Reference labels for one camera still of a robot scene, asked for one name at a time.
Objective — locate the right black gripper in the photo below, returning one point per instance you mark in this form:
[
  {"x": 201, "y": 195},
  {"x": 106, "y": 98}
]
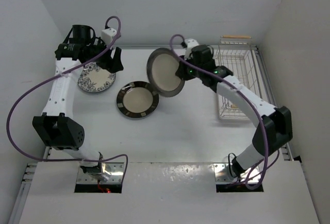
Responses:
[{"x": 182, "y": 72}]

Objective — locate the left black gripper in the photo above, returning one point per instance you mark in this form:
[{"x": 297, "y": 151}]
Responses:
[{"x": 112, "y": 65}]

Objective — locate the plain dark rim plate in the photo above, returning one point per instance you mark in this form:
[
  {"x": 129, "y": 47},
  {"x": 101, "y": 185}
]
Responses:
[{"x": 161, "y": 68}]

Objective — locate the striped dark rim plate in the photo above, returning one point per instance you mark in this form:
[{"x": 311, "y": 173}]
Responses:
[{"x": 137, "y": 99}]

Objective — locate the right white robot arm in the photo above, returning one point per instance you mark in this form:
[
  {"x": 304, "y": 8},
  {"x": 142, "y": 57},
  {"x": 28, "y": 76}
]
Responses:
[{"x": 273, "y": 124}]

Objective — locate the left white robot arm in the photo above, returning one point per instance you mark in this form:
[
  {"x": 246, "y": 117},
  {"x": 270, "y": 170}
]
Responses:
[{"x": 56, "y": 126}]

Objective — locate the blue floral plate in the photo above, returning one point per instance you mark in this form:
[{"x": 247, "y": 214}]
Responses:
[{"x": 94, "y": 79}]

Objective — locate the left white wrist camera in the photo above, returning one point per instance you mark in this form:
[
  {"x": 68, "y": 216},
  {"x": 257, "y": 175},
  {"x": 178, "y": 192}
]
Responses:
[{"x": 108, "y": 34}]

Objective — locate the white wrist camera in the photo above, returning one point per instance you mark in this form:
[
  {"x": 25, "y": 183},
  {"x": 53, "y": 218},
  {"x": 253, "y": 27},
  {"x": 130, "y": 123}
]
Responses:
[
  {"x": 108, "y": 34},
  {"x": 188, "y": 45}
]

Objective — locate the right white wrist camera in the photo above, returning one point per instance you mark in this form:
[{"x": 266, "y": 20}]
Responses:
[{"x": 188, "y": 45}]

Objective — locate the metal wire dish rack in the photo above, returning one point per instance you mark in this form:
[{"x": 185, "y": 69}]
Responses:
[{"x": 240, "y": 55}]

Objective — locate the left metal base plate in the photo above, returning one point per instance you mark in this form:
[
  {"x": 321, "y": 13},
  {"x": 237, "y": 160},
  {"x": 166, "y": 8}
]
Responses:
[{"x": 104, "y": 173}]

